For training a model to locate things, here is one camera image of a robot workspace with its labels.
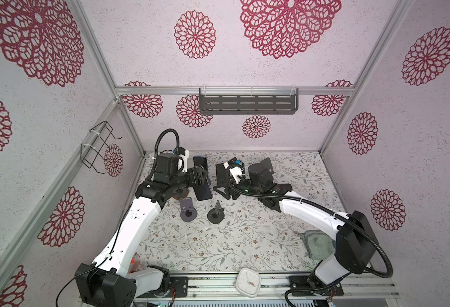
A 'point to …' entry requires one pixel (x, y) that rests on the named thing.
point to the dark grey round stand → (216, 215)
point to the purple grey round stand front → (188, 212)
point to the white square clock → (248, 282)
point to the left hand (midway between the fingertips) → (199, 177)
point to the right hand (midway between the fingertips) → (218, 181)
